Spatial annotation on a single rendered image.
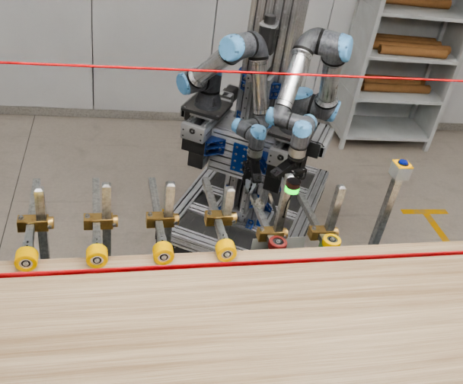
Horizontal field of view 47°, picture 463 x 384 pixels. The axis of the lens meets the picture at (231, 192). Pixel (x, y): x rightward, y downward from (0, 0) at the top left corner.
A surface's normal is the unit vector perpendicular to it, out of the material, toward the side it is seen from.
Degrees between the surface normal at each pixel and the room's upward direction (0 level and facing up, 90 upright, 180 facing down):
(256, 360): 0
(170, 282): 0
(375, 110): 90
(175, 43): 90
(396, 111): 90
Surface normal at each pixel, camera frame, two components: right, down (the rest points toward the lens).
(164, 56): 0.17, 0.58
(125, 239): 0.13, -0.81
